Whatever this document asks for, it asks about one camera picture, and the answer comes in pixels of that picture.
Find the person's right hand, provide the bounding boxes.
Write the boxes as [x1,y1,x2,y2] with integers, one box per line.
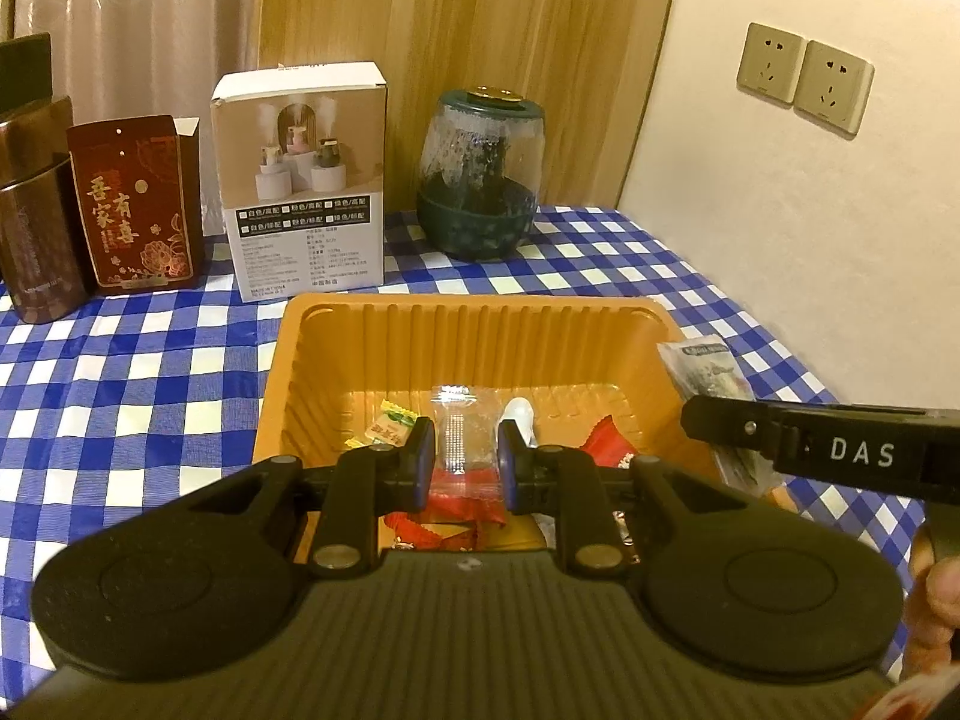
[902,532,960,683]

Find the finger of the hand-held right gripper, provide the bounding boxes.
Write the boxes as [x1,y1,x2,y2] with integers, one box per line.
[680,394,794,467]

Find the glass jar with green base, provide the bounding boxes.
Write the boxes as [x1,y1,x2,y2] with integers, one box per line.
[416,86,547,262]

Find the red white printed bag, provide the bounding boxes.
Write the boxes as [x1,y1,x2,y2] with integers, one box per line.
[862,671,960,720]

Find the beige wall socket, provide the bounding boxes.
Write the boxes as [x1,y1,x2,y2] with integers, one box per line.
[793,40,876,137]
[735,21,809,106]

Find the large red snack packet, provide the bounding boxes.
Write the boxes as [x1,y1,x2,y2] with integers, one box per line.
[431,465,511,526]

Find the white snack packet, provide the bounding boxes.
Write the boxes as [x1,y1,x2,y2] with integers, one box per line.
[501,397,537,451]

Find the clear snack packet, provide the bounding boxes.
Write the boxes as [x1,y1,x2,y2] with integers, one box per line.
[430,384,500,473]

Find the brown metal canister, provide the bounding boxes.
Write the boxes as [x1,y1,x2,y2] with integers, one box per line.
[0,94,95,325]

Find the red white-label snack packet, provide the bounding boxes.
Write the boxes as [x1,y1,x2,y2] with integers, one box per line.
[581,415,638,470]

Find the yellow green candy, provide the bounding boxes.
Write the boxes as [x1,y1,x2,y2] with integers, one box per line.
[345,399,421,455]

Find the orange plastic tray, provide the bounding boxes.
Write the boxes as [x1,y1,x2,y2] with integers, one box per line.
[251,292,796,563]

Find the red dark-print snack packet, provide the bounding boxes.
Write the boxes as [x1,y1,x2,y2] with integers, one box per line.
[382,514,481,552]

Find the blue white checked tablecloth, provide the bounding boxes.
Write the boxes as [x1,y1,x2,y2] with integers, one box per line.
[0,204,927,691]

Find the black flat panel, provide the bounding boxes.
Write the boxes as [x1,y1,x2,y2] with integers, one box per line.
[0,31,53,125]

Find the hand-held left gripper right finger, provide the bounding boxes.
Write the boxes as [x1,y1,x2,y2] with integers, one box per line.
[495,418,751,580]

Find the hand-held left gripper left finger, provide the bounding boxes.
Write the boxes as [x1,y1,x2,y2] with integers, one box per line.
[187,416,437,580]

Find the grey printed sachet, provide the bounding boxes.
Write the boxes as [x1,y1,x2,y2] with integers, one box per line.
[656,339,781,500]

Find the white product box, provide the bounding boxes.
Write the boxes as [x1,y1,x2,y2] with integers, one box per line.
[208,61,389,303]

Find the dark red gold-print box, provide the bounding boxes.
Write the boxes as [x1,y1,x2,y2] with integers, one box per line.
[66,114,203,296]

